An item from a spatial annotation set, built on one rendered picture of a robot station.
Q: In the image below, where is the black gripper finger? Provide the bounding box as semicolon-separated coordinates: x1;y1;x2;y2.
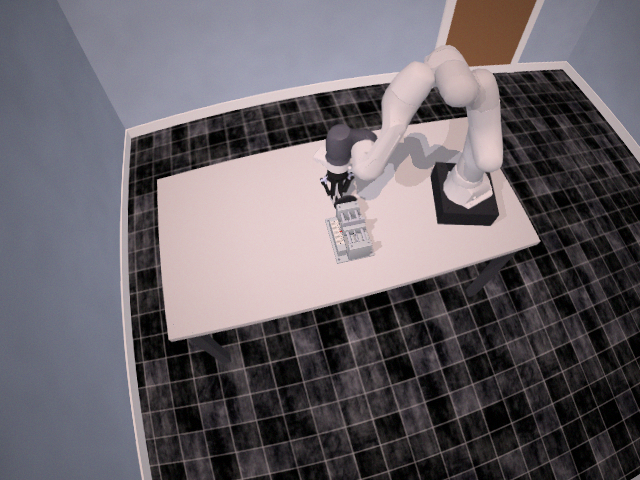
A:
320;177;337;206
337;172;354;198

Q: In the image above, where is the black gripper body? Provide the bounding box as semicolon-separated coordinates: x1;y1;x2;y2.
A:
326;169;349;183

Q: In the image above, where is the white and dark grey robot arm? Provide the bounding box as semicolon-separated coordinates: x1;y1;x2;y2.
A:
313;45;503;209

